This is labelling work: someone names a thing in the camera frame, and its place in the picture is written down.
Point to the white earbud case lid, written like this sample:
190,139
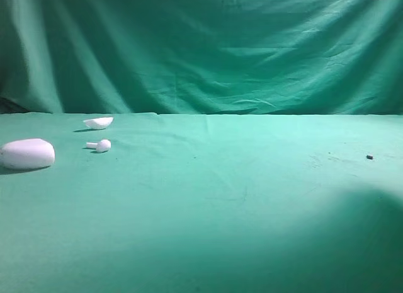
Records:
98,123

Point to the white earbud lying flat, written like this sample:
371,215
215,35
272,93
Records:
100,147

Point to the white earbud case base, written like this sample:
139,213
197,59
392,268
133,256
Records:
27,154

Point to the green backdrop cloth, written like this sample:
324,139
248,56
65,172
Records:
296,57

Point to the green table cloth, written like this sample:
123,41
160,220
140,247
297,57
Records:
206,203

